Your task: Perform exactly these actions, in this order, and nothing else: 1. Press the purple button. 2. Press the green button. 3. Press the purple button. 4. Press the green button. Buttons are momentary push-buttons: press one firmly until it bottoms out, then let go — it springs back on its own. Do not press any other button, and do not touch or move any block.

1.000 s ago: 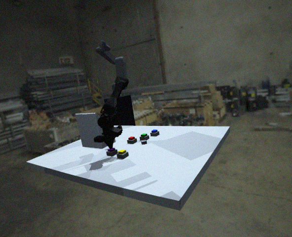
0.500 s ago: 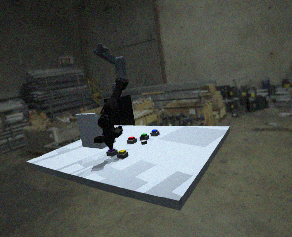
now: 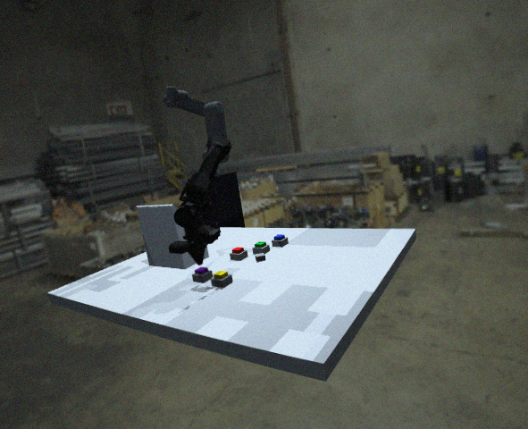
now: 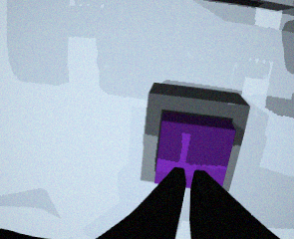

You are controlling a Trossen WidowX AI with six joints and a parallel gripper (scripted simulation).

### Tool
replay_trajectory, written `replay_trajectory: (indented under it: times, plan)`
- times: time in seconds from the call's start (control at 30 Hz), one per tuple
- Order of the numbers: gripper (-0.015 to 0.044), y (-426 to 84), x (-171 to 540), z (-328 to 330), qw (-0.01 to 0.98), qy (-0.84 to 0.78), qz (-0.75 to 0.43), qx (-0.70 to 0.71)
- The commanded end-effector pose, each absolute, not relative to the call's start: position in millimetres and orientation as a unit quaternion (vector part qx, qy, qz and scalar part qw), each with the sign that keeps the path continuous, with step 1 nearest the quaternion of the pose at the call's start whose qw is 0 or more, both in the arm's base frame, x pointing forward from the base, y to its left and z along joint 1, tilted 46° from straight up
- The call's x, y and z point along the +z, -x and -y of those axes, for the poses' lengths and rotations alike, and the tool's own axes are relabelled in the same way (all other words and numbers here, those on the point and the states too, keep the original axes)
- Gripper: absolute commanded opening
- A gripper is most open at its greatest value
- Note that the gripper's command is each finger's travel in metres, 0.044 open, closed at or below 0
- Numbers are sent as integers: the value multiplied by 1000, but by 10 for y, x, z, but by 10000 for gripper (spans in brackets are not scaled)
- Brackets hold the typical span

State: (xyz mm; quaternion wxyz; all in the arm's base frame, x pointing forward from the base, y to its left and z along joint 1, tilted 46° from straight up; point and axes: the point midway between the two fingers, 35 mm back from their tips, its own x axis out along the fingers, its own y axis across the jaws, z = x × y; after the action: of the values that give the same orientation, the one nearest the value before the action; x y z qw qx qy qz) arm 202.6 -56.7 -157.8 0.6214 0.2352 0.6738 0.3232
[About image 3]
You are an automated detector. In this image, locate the purple button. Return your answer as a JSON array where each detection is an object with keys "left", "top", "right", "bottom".
[{"left": 192, "top": 267, "right": 213, "bottom": 283}]

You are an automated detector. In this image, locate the green button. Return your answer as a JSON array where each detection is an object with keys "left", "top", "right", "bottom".
[{"left": 252, "top": 241, "right": 270, "bottom": 255}]

